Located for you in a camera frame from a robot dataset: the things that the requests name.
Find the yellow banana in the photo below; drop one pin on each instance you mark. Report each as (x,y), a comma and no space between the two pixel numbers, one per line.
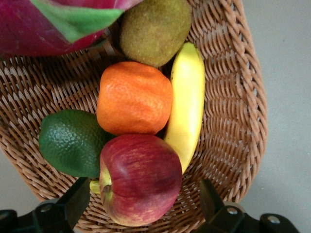
(187,104)

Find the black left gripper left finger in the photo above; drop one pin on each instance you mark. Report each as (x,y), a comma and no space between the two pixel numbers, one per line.
(73,204)

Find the green avocado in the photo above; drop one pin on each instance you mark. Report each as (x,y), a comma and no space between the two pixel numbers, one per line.
(70,143)

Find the red apple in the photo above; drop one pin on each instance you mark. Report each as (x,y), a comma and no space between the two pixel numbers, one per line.
(141,179)

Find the pink dragon fruit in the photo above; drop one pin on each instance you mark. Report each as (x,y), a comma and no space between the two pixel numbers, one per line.
(29,29)

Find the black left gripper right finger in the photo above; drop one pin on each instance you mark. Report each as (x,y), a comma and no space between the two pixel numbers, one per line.
(211,206)

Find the orange tangerine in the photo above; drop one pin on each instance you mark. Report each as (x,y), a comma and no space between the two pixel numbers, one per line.
(133,99)

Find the brown kiwi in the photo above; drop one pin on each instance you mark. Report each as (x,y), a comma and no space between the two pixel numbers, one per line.
(155,31)

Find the brown wicker basket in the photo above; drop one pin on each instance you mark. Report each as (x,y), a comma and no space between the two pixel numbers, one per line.
(230,109)

